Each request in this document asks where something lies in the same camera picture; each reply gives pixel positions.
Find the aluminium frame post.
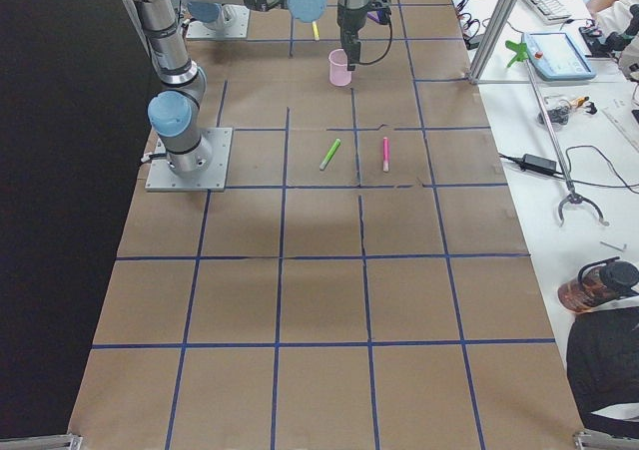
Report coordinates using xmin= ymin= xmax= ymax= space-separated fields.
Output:
xmin=467 ymin=0 xmax=517 ymax=84

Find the brown water bottle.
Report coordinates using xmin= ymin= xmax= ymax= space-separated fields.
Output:
xmin=557 ymin=256 xmax=638 ymax=313

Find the blue teach pendant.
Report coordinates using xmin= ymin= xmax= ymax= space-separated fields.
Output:
xmin=521 ymin=32 xmax=596 ymax=81

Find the person in black shirt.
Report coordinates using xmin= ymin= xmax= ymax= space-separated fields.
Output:
xmin=566 ymin=307 xmax=638 ymax=438

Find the white keyboard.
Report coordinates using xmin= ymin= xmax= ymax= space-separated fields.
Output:
xmin=521 ymin=0 xmax=571 ymax=25

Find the green pen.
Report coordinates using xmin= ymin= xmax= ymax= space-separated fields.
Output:
xmin=319 ymin=138 xmax=341 ymax=172

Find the green plastic clamp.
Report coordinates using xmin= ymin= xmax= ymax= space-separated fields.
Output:
xmin=505 ymin=40 xmax=529 ymax=68

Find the yellow pen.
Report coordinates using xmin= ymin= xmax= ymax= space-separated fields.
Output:
xmin=312 ymin=21 xmax=320 ymax=41

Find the pink mesh cup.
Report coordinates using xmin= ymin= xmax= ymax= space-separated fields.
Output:
xmin=328 ymin=49 xmax=351 ymax=87

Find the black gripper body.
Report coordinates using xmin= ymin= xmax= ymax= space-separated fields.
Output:
xmin=340 ymin=18 xmax=360 ymax=71

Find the long reach grabber tool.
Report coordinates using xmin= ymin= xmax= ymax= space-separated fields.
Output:
xmin=521 ymin=50 xmax=611 ymax=228

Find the purple pen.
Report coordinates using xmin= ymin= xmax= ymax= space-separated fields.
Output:
xmin=367 ymin=11 xmax=390 ymax=26

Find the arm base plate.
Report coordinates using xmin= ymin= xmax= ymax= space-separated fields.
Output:
xmin=186 ymin=2 xmax=250 ymax=41
xmin=145 ymin=128 xmax=233 ymax=192

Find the pink pen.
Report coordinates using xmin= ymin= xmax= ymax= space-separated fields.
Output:
xmin=382 ymin=136 xmax=390 ymax=173

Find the black power adapter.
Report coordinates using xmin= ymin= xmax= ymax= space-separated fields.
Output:
xmin=519 ymin=154 xmax=557 ymax=176

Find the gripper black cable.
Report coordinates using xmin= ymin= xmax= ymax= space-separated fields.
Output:
xmin=356 ymin=0 xmax=394 ymax=67

